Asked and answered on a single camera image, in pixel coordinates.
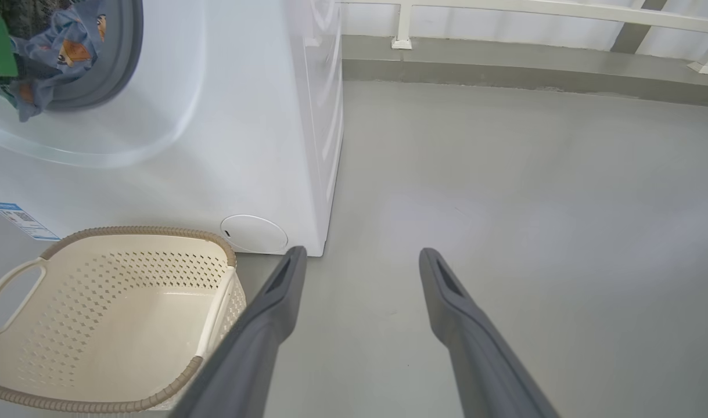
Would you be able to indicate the white front-load washing machine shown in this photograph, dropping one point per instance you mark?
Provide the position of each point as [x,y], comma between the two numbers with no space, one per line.
[243,145]

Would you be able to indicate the blue printed garment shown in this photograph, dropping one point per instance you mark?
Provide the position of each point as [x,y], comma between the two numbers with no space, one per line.
[57,52]

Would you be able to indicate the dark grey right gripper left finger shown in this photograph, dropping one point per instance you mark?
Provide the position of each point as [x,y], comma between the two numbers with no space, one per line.
[255,354]

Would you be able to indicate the cream perforated laundry basket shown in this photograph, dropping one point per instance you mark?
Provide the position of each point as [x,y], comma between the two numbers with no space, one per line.
[127,319]

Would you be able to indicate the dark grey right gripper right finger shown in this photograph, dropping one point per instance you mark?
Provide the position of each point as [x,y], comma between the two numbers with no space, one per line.
[475,360]

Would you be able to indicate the grey rubber door gasket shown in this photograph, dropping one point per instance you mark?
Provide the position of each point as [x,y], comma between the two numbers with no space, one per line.
[121,64]

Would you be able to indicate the round white filter cover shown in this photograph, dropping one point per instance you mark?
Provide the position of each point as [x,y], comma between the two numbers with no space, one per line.
[254,234]

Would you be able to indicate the blue energy label sticker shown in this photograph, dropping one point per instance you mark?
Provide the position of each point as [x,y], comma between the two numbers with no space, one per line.
[22,220]

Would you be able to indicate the white metal railing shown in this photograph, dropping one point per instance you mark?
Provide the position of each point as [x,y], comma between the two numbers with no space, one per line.
[563,8]

